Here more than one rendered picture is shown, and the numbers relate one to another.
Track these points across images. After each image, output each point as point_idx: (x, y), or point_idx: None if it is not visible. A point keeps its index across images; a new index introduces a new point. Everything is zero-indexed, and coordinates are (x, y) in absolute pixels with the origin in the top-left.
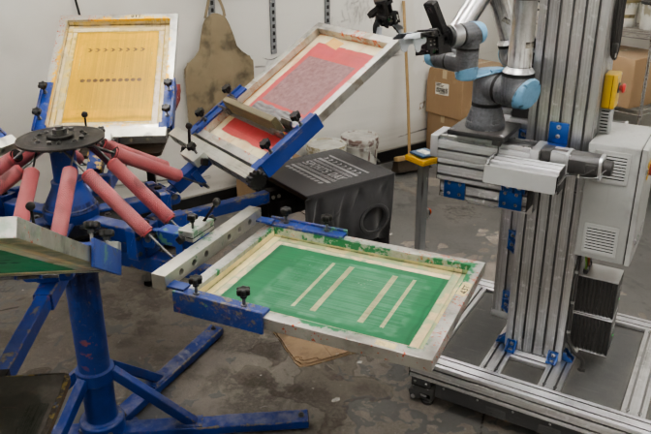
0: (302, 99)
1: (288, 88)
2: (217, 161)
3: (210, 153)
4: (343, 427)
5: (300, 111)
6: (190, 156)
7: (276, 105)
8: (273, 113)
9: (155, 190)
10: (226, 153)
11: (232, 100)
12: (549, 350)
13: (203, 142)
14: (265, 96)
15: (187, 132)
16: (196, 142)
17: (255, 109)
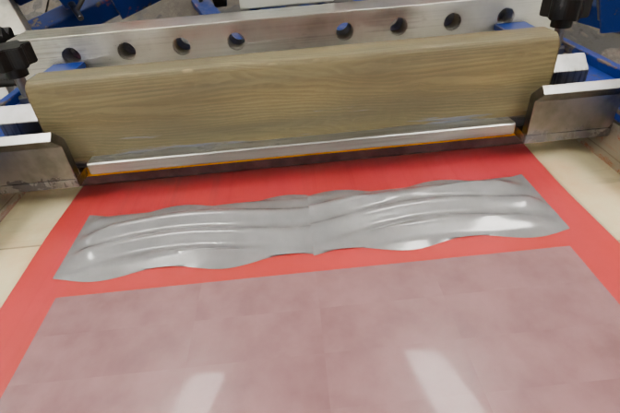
0: (195, 383)
1: (496, 402)
2: (194, 16)
3: (255, 12)
4: None
5: (112, 302)
6: None
7: (376, 262)
8: (302, 217)
9: None
10: (187, 25)
11: (466, 39)
12: None
13: (337, 9)
14: (569, 266)
15: None
16: (370, 4)
17: (220, 61)
